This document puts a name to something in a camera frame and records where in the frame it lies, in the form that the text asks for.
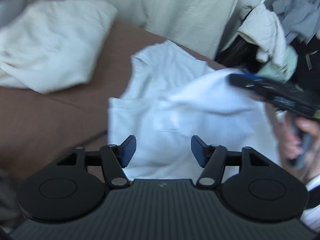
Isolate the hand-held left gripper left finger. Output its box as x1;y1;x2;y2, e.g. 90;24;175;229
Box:
54;135;137;190

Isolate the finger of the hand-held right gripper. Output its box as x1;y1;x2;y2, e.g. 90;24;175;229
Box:
229;72;276;101

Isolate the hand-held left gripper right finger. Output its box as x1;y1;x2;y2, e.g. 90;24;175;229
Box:
191;135;272;189

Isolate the white t-shirt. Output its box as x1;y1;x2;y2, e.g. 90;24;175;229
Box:
107;39;283;181

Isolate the cream hoodie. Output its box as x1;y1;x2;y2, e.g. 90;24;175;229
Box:
0;0;118;95

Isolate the person's right hand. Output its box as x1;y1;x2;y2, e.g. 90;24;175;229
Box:
278;116;320;183

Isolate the mint green quilted item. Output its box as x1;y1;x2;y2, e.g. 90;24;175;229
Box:
257;47;300;83

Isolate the white quilted jacket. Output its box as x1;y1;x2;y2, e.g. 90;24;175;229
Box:
236;3;288;65

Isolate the grey sweater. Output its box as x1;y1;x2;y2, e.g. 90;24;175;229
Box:
264;0;320;46

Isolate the cream draped sheet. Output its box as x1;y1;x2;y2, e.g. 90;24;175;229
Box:
66;0;243;58

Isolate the black strapped garment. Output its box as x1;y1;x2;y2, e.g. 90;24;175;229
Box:
292;34;320;91

